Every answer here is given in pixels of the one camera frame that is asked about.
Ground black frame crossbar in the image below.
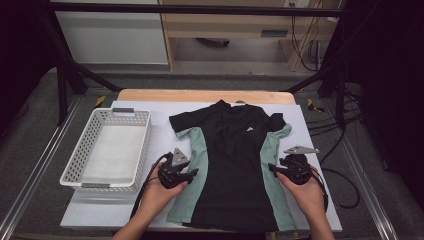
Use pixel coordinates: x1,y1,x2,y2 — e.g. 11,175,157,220
49,1,344,18

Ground person's left hand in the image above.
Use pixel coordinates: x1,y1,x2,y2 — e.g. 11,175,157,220
139,162,190,218

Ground hanging yellow cable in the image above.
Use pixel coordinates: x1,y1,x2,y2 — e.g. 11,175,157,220
294,0,324,59

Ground light wooden desk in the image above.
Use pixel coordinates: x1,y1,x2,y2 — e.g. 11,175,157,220
158,0,342,73

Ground black metal stand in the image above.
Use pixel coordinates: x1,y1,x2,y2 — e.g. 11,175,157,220
283,13,349,130
36,13,123,127

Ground aluminium floor rail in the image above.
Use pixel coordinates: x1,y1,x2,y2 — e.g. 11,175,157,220
321,99,399,240
0,96,83,240

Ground person's right hand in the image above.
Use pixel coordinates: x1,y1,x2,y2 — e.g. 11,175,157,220
275,165,327,222

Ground black curtain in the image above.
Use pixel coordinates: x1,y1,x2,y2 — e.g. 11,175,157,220
0,0,59,141
343,0,424,201

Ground black and green t-shirt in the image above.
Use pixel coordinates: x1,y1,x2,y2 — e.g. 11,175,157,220
166,99,298,233

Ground bundle of black floor cables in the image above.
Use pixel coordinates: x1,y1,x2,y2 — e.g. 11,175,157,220
306,84,364,137

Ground hanging black cables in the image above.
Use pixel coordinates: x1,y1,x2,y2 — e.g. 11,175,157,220
290,14,323,73

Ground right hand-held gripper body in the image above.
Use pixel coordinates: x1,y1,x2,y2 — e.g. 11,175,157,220
279,145,320,186

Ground dark chair base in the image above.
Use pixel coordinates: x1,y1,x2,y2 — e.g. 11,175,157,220
195,37,231,48

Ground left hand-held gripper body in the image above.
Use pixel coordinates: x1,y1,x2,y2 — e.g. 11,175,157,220
158,147,193,190

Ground hand-held gripper cable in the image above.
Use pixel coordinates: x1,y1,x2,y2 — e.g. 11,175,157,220
309,165,330,213
129,152,174,219

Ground looped black floor cable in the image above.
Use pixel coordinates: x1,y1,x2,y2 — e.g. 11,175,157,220
319,126,362,210

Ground white wall socket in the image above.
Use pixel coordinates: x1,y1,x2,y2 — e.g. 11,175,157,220
283,0,311,8

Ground white perforated plastic basket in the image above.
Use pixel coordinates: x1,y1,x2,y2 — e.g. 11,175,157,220
59,107,154,194

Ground grey drawer handle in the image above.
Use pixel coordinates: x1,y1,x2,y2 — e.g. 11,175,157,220
260,29,289,38

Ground left hand-held gripper cable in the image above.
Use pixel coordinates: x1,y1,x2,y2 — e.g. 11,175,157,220
129,152,174,219

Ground right hand-held gripper cable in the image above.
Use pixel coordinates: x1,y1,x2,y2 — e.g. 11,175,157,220
309,165,330,213

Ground white cabinet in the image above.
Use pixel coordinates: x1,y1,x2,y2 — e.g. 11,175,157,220
53,0,169,66

